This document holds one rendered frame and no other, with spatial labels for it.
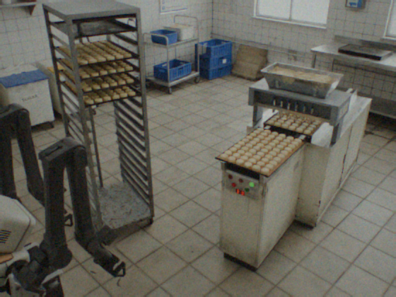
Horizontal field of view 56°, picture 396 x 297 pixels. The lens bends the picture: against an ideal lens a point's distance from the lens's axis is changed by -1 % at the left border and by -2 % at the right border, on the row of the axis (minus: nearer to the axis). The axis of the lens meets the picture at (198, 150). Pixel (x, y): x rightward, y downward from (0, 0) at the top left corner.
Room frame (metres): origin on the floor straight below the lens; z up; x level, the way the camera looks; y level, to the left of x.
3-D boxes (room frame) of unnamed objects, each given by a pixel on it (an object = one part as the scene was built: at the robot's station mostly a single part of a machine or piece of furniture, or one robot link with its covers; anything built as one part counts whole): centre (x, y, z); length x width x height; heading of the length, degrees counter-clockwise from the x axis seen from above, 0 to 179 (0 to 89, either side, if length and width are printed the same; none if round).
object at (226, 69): (6.94, -0.28, 0.10); 0.60 x 0.40 x 0.20; 133
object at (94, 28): (2.72, 0.75, 1.68); 0.60 x 0.40 x 0.02; 32
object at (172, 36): (6.15, 0.54, 0.87); 0.40 x 0.30 x 0.16; 48
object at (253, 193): (2.09, -0.29, 0.77); 0.24 x 0.04 x 0.14; 55
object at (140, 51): (2.57, 0.39, 0.97); 0.03 x 0.03 x 1.70; 32
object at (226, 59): (6.94, -0.28, 0.30); 0.60 x 0.40 x 0.20; 135
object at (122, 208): (2.71, 0.75, 0.93); 0.64 x 0.51 x 1.78; 32
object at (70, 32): (2.33, 0.77, 0.97); 0.03 x 0.03 x 1.70; 32
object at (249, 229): (2.39, -0.50, 0.45); 0.70 x 0.34 x 0.90; 145
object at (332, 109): (2.80, -0.79, 1.01); 0.72 x 0.33 x 0.34; 55
